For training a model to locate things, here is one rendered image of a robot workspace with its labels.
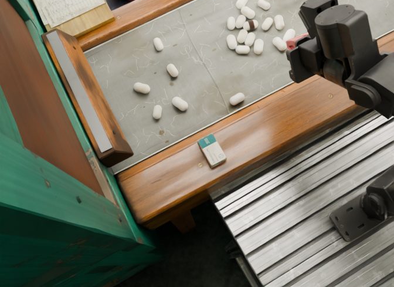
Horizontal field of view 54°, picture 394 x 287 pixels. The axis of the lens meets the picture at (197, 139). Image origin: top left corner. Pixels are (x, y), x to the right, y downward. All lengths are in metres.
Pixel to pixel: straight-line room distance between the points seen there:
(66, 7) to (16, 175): 0.72
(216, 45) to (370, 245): 0.55
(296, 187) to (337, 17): 0.42
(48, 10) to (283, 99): 0.57
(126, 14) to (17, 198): 0.72
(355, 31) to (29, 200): 0.47
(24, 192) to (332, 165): 0.73
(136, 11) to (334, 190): 0.61
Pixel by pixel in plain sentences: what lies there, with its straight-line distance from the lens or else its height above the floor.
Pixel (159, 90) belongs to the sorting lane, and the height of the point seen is 0.74.
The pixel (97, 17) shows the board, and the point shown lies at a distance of 0.96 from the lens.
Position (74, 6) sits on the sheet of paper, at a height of 0.78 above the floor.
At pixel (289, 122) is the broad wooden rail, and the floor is 0.76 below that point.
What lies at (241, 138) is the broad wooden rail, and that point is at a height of 0.76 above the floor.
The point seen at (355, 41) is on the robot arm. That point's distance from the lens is 0.60.
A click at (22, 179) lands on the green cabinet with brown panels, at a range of 0.31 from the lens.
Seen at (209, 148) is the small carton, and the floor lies 0.78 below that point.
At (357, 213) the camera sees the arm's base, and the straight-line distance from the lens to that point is 0.91.
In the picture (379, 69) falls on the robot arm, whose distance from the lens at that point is 0.60.
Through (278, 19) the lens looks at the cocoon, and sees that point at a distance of 0.95.
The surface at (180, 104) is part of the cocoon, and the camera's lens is 0.83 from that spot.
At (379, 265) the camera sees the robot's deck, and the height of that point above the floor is 0.67.
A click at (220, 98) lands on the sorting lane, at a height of 0.74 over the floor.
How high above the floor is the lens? 1.53
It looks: 72 degrees down
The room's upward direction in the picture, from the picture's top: 6 degrees counter-clockwise
